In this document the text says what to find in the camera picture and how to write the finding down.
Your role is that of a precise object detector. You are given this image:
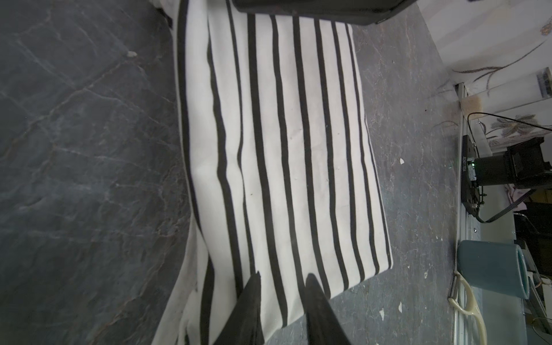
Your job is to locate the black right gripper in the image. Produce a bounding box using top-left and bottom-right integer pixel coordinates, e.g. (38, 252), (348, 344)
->
(233, 0), (415, 25)

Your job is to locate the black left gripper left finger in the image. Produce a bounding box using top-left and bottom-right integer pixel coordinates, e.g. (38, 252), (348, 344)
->
(214, 273), (265, 345)

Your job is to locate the teal ceramic cup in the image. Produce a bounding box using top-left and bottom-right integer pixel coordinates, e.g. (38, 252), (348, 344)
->
(457, 240), (530, 300)

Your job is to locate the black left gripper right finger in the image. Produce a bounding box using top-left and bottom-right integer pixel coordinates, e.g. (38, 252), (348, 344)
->
(304, 274), (351, 345)

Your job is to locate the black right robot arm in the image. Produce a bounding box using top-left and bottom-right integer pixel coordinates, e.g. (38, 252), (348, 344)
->
(234, 1), (551, 224)

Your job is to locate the cream handled peeler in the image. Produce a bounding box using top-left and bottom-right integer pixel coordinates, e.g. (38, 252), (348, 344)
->
(448, 270), (488, 345)

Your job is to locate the black white striped tank top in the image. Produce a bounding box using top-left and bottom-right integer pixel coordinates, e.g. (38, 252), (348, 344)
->
(153, 1), (393, 344)

